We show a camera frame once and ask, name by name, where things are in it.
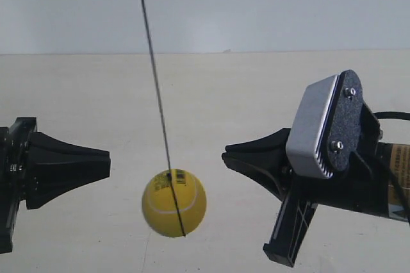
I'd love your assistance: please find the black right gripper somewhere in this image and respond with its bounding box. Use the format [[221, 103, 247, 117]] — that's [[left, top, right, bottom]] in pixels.
[[222, 128, 388, 267]]

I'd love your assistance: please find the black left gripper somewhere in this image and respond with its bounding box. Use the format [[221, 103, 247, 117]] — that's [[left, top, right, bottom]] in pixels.
[[1, 117, 111, 252]]

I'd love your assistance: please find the yellow tennis ball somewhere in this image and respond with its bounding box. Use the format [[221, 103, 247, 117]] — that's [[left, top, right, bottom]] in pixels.
[[142, 169, 207, 238]]

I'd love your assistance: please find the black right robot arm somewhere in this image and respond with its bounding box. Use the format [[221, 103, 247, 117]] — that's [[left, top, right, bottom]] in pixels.
[[221, 128, 409, 267]]

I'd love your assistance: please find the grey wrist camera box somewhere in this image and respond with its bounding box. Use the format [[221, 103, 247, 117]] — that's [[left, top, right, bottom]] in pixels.
[[286, 70, 364, 179]]

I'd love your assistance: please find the black camera cable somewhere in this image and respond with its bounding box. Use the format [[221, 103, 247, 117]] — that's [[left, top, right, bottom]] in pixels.
[[373, 111, 410, 219]]

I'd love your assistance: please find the black hanging string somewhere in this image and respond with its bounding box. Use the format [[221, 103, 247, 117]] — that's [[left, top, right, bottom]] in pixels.
[[135, 0, 187, 238]]

